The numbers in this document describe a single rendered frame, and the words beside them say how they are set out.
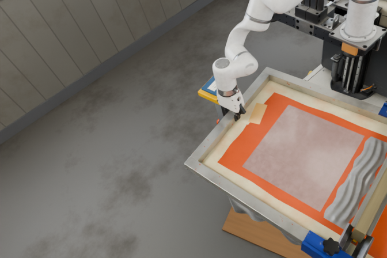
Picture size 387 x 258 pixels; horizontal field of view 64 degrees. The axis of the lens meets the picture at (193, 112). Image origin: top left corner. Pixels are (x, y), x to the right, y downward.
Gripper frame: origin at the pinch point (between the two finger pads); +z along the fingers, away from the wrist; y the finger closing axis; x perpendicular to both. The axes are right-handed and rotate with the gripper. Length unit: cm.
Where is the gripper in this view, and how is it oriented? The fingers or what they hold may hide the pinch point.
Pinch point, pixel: (232, 113)
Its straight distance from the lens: 128.8
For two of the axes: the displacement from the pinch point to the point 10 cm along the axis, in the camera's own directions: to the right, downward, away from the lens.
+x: -6.3, 6.9, -3.7
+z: 2.2, 6.1, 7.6
